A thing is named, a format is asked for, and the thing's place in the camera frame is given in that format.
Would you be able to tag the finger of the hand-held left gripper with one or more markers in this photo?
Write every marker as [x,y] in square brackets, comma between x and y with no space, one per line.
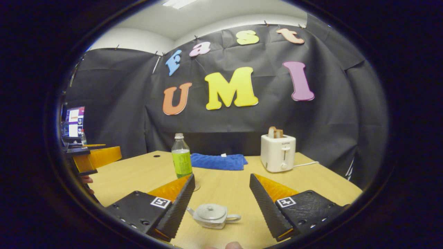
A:
[84,147]
[100,159]

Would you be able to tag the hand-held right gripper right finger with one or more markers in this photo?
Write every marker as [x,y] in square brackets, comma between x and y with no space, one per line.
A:
[268,207]

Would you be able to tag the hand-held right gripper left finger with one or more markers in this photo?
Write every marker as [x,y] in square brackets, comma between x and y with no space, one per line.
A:
[174,207]

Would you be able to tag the round wooden coaster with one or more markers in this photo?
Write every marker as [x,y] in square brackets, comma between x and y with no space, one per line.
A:
[197,186]

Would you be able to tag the white teacup lid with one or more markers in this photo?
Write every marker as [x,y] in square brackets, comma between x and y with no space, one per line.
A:
[211,211]

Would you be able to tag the white teacup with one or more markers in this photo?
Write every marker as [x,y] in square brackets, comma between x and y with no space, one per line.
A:
[211,223]

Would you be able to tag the green label water bottle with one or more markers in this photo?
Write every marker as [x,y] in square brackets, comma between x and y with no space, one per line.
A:
[182,162]

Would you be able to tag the small red cap bottle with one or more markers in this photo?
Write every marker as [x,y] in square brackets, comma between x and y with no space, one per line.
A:
[83,138]

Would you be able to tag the computer monitor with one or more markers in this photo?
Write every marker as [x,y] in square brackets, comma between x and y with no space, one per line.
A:
[73,121]

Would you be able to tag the black backdrop cloth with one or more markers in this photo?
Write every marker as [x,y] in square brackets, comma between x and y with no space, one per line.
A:
[117,110]

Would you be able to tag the white toaster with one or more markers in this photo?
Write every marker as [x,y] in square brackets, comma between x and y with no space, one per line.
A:
[277,154]

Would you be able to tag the blue folded cloth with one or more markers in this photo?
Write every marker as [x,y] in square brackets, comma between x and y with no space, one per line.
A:
[221,162]

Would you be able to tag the bread slice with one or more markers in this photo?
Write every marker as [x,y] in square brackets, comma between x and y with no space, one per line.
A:
[272,132]
[279,133]

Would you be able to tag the ceiling light panel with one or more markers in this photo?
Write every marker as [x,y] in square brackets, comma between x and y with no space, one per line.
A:
[178,3]

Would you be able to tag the white metal frame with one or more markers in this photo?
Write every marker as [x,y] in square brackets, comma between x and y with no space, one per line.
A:
[350,169]

